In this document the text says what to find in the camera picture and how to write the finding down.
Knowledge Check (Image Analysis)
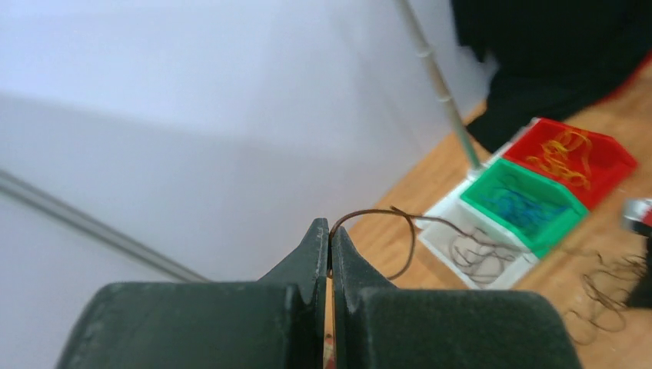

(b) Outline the red plastic bin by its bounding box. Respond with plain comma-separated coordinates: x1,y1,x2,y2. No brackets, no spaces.
502,118,638,211

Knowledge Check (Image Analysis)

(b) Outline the yellow cable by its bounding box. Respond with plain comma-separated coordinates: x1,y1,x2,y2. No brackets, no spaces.
524,128,594,192

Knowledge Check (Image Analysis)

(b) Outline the green plastic bin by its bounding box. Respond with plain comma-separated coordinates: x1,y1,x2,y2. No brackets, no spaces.
460,159,589,259

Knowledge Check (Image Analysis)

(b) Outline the black t-shirt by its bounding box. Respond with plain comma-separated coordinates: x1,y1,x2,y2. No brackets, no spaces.
451,0,651,152

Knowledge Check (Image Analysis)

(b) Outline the light blue cable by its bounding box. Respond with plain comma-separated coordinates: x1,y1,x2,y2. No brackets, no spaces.
484,185,569,238

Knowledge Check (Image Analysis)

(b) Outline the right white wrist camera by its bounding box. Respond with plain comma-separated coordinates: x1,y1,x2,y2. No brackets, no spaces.
622,198,651,237

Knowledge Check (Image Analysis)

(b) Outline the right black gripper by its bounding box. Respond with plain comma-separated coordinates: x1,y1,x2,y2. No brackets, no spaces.
625,237,651,309

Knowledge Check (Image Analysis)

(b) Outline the white plastic bin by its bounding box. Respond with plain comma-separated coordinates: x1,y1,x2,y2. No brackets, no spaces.
416,179,540,290

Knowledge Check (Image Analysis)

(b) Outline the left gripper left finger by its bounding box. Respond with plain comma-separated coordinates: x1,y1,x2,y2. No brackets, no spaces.
57,218,328,368

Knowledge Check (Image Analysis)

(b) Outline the metal stand pole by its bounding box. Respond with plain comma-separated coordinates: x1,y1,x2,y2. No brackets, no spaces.
394,0,484,177

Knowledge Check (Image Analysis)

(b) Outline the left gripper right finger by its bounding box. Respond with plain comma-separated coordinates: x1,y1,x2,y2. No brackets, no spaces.
331,228,581,368

